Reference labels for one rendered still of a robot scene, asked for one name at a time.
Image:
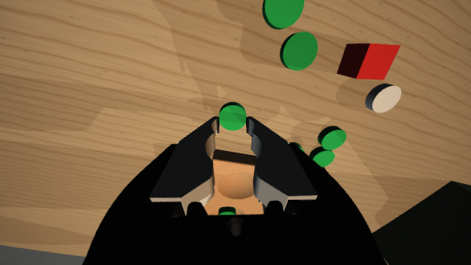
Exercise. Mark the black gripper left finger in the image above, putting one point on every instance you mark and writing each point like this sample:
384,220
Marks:
181,174

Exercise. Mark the orange wooden tray with round pockets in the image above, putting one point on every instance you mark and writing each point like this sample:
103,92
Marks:
234,183

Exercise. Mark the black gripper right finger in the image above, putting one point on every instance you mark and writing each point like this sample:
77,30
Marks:
284,173

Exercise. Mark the beige disc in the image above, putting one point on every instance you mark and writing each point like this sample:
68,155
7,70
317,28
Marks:
383,97

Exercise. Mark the red block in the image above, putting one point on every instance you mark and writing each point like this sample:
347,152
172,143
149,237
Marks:
368,61

